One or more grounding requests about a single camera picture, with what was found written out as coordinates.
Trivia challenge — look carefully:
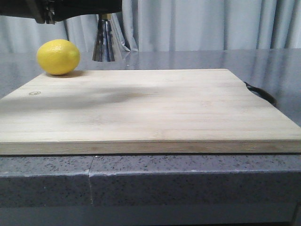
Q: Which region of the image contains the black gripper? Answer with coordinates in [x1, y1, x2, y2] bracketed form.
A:
[0, 0, 122, 24]

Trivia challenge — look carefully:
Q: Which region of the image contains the steel double jigger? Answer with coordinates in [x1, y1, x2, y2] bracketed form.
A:
[92, 14, 122, 62]

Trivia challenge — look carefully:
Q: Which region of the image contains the yellow lemon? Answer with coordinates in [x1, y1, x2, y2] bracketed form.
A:
[36, 39, 80, 75]

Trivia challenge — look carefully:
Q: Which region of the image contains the grey curtain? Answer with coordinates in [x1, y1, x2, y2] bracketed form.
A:
[0, 0, 301, 53]

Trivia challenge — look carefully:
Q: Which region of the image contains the wooden cutting board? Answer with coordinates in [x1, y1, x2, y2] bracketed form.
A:
[0, 69, 301, 155]

